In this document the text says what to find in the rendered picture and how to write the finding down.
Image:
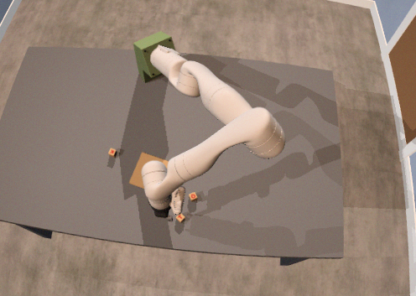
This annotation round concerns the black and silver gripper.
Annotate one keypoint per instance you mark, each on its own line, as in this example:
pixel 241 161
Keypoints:
pixel 175 202

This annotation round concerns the orange square mat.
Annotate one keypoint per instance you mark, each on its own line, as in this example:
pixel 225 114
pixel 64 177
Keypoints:
pixel 137 174

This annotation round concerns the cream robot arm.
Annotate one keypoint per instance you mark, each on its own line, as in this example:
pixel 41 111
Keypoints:
pixel 256 128

